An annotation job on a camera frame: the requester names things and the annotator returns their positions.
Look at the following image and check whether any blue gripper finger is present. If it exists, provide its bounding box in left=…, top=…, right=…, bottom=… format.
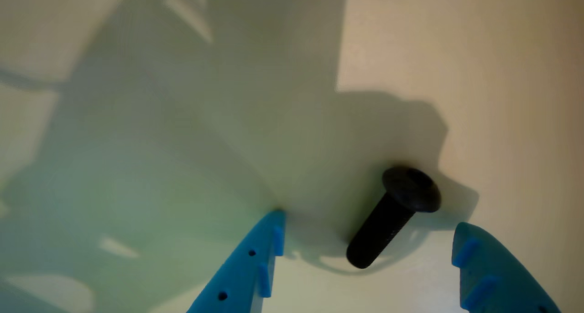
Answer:
left=187, top=210, right=287, bottom=313
left=452, top=222, right=563, bottom=313

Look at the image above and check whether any black bolt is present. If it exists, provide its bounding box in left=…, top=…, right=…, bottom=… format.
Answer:
left=346, top=166, right=442, bottom=269

